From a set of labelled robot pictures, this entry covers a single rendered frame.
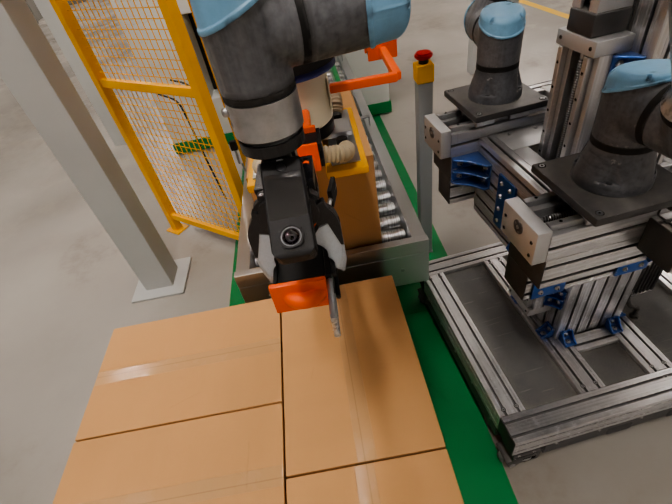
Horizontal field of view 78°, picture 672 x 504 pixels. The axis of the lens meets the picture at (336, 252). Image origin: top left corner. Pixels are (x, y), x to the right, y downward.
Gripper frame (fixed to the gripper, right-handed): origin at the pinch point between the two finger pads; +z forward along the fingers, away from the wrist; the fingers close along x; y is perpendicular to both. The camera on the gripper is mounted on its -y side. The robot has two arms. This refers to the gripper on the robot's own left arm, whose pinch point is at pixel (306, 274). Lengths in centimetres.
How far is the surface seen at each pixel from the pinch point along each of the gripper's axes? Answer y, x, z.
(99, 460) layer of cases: 10, 69, 66
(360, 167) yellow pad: 44.0, -11.3, 11.3
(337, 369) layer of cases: 26, 3, 66
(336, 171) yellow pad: 43.9, -5.6, 11.3
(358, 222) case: 73, -10, 50
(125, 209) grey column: 130, 100, 65
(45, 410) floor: 62, 144, 121
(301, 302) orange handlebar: -5.2, 0.7, -0.4
